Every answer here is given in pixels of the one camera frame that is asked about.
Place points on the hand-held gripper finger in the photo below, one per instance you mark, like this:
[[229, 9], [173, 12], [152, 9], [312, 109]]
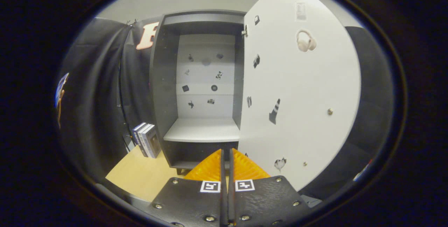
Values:
[[231, 199], [223, 199]]

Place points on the dark grey cabinet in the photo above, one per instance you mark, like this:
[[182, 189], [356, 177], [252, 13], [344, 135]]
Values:
[[164, 80]]

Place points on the black backdrop cloth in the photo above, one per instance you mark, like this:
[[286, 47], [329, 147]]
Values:
[[98, 97]]

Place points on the smartphone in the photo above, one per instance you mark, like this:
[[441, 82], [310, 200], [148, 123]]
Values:
[[61, 84]]

